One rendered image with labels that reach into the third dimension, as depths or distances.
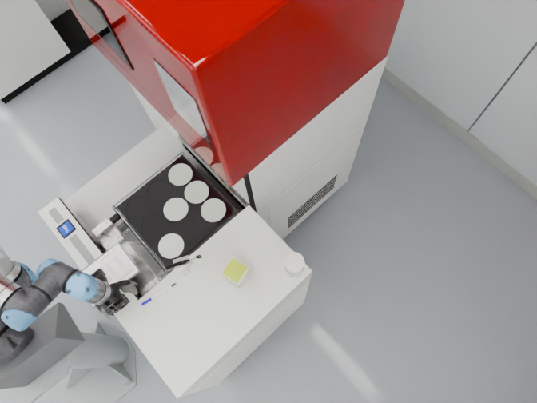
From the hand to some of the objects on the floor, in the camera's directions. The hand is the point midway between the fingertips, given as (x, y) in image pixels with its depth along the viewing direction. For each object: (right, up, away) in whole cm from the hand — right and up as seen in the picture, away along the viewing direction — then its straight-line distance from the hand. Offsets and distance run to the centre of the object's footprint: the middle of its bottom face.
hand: (119, 297), depth 155 cm
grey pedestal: (-40, -56, +82) cm, 107 cm away
